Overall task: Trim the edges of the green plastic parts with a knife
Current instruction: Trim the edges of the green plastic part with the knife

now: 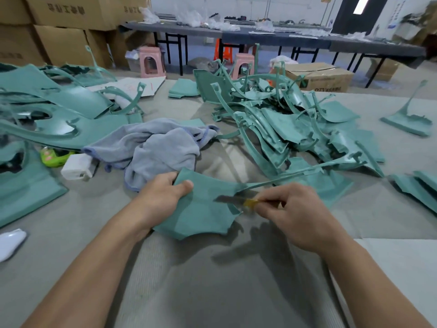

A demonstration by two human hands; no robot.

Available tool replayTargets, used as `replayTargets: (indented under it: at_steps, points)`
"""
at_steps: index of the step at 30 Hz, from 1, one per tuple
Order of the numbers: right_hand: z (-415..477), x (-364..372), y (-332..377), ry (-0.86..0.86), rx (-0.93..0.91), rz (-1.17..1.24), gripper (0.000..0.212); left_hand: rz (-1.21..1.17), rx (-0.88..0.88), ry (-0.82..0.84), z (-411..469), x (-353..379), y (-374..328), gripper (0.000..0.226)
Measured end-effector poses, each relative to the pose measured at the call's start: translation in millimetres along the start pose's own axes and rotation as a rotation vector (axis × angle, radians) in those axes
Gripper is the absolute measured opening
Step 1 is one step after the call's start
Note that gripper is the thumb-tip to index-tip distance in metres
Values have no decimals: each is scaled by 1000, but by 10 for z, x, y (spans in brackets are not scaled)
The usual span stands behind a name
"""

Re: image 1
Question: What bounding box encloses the person's right hand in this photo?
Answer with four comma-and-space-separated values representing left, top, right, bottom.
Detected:
253, 183, 351, 258

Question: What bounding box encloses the person's left hand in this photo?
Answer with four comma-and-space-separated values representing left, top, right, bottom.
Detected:
128, 172, 194, 234

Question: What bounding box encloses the single green plastic part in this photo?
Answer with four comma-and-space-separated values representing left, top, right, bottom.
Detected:
153, 154, 363, 241

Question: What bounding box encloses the grey-blue wiping cloth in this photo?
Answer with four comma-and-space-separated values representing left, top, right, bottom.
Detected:
82, 118, 221, 193

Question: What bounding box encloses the yellow-handled deburring knife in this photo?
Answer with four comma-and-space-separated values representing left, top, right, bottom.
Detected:
213, 193, 260, 210

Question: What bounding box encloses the pile of green plastic parts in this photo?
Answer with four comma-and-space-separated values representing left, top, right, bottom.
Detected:
0, 46, 437, 230

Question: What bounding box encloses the brown cardboard box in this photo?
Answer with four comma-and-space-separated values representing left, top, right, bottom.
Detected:
273, 62, 355, 93

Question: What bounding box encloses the stack of brown cardboard boxes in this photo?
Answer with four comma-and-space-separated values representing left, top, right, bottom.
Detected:
0, 0, 152, 69

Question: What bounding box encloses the person's right forearm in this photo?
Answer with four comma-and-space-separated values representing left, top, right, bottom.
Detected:
324, 236, 432, 328

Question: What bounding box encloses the person's left forearm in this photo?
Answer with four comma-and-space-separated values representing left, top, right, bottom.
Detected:
22, 215, 154, 328

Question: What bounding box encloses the white power adapter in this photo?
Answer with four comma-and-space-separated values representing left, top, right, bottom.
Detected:
61, 153, 97, 181

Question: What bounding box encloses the green and yellow gadget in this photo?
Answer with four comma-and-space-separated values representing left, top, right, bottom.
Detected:
40, 147, 73, 168

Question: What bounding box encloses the white paper sheet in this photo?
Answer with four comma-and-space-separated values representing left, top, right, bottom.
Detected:
89, 76, 167, 101

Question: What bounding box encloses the white foam sheet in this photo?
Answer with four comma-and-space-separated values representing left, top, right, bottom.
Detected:
331, 238, 437, 328

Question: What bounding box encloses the pink plastic stool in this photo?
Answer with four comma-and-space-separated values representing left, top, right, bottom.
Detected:
138, 46, 166, 78
232, 53, 255, 80

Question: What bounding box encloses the white oval plastic piece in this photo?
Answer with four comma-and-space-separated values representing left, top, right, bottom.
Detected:
0, 229, 28, 264

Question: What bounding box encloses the orange object under table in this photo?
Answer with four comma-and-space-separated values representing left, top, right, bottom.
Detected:
213, 39, 234, 63

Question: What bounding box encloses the long grey work table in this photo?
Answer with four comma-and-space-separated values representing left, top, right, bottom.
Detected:
122, 21, 427, 87

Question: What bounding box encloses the heap of clear plastic bags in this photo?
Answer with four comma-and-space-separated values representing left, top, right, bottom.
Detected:
140, 6, 241, 31

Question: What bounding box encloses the dark door with window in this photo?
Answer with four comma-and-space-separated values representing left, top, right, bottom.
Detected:
332, 0, 383, 36

